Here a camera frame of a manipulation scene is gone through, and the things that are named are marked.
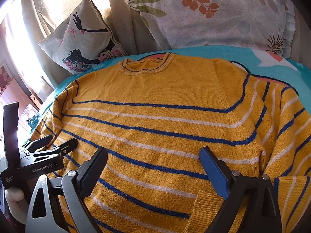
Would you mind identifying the yellow striped knit sweater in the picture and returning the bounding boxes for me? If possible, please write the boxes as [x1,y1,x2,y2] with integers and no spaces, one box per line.
[31,53,310,232]

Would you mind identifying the person's left hand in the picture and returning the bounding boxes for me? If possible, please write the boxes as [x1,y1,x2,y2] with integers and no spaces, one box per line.
[5,187,28,225]

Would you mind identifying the glass jar with beads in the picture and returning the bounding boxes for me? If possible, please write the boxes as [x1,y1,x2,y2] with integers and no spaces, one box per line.
[26,114,40,130]

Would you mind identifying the wooden cabinet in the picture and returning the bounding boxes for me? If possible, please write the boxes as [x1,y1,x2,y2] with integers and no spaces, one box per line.
[1,78,38,117]

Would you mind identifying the framed floral picture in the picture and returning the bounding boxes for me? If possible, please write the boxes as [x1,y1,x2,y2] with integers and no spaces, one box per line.
[0,61,14,94]

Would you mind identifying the lady silhouette cushion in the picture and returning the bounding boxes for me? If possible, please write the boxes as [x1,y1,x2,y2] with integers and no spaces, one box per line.
[38,0,126,74]

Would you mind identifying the beige curtain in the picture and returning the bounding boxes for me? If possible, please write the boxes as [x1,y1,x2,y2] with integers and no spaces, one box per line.
[4,0,171,103]

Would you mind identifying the teal cartoon fleece blanket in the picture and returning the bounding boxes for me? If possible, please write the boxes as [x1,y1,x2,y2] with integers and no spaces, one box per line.
[33,46,310,137]

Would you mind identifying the leaf print pillow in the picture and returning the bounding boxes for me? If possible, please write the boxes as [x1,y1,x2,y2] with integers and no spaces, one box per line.
[128,0,296,57]

